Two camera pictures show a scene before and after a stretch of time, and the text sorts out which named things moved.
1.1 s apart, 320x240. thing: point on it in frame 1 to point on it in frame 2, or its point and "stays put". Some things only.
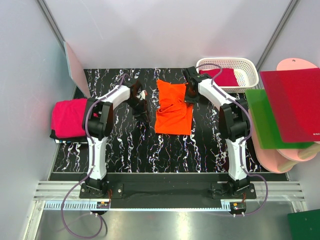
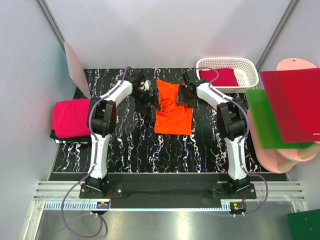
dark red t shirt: (226, 77) stays put
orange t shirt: (173, 116) stays put
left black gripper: (142, 112) to (148, 101)
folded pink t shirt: (68, 118) stays put
